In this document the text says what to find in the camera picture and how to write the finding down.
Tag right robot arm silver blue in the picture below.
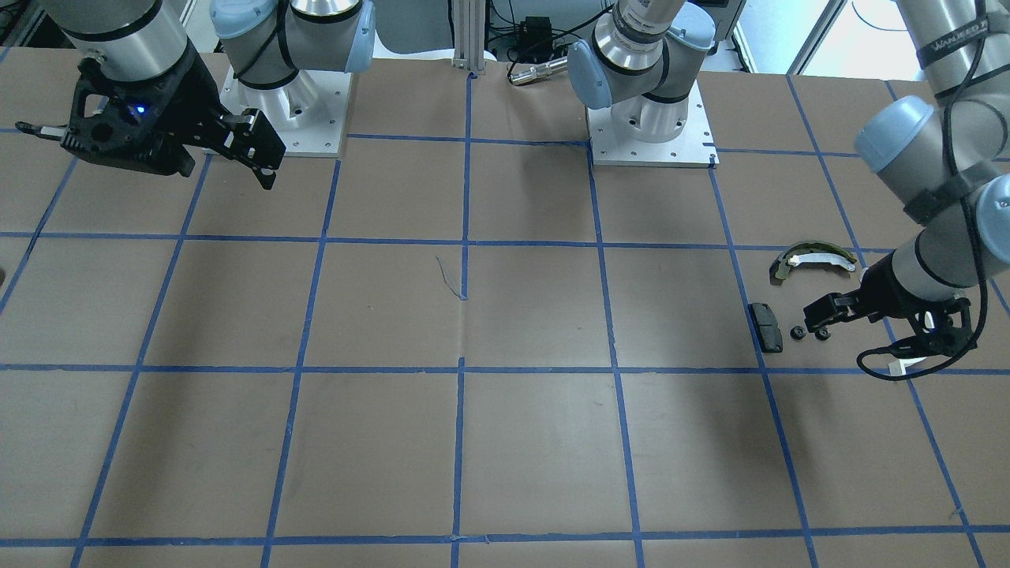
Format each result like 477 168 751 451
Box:
16 1 376 190

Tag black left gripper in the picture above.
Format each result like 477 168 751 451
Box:
803 265 975 358

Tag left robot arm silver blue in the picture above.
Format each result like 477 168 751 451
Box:
567 1 1008 358

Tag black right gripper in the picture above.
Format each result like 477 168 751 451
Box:
60 43 287 190

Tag dark grey brake pad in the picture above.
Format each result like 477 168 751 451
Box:
747 302 784 353

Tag olive curved brake shoe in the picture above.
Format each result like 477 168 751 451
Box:
769 240 859 284

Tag white curved plastic bracket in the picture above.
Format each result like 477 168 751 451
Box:
888 358 927 377

